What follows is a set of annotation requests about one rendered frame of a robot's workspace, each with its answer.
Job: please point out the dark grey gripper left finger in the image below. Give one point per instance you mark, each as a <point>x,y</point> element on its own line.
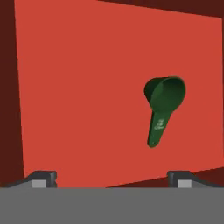
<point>43,176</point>

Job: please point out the green measuring cup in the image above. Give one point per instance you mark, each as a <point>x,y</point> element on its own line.
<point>165,97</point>

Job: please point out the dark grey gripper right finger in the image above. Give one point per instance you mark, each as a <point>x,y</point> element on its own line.
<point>180,176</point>

